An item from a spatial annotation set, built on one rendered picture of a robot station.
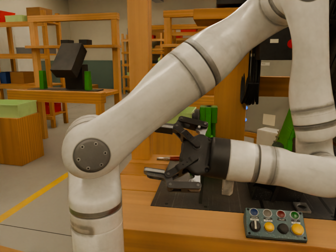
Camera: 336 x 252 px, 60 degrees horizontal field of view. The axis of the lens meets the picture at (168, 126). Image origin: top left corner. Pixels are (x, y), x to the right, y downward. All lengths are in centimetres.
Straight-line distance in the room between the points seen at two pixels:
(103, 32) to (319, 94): 1188
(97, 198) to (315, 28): 44
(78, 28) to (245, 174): 1240
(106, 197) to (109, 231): 6
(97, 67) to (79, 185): 1189
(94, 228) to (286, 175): 33
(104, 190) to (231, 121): 90
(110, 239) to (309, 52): 45
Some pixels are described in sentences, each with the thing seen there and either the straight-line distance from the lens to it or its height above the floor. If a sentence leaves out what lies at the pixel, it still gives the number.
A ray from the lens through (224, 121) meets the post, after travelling 132.
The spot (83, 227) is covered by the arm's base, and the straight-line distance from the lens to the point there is 53.
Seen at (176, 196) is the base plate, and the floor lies 90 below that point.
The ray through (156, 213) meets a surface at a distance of 92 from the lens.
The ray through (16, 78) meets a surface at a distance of 662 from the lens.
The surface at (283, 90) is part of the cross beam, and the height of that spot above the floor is 121.
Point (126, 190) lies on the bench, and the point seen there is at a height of 88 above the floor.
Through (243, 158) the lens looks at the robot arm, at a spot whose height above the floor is 119.
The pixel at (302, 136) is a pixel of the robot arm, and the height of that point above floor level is 123.
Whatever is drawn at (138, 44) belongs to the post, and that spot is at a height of 141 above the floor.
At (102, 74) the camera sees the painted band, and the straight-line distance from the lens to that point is 1230.
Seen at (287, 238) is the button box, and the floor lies 91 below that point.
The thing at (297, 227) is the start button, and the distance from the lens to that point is 85.
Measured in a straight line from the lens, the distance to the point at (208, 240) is 83.
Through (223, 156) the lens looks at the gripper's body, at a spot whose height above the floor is 119.
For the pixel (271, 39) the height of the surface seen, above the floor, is 143.
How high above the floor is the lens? 136
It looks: 13 degrees down
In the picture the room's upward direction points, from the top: straight up
